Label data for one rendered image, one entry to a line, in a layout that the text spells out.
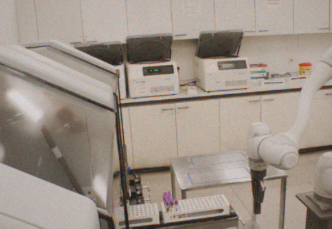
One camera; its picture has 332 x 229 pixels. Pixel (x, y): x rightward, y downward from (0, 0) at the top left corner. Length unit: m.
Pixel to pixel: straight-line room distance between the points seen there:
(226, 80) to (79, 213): 3.52
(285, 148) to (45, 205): 1.07
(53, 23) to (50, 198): 3.63
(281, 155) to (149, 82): 2.54
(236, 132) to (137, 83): 1.29
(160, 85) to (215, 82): 0.62
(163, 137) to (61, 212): 3.46
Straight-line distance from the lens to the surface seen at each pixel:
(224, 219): 1.54
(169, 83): 3.69
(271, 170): 1.98
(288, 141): 1.36
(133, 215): 1.50
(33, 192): 0.38
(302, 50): 4.91
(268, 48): 4.67
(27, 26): 4.04
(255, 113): 4.03
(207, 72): 3.76
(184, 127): 3.82
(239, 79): 3.88
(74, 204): 0.39
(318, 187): 1.88
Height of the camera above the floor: 1.63
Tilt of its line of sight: 13 degrees down
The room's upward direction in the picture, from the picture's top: 4 degrees counter-clockwise
